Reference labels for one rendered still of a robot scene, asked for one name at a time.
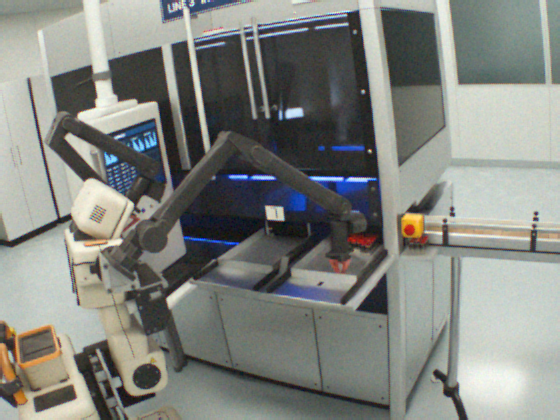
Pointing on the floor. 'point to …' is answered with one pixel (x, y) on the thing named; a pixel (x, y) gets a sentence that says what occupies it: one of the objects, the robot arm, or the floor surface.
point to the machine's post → (392, 227)
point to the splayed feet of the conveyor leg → (450, 393)
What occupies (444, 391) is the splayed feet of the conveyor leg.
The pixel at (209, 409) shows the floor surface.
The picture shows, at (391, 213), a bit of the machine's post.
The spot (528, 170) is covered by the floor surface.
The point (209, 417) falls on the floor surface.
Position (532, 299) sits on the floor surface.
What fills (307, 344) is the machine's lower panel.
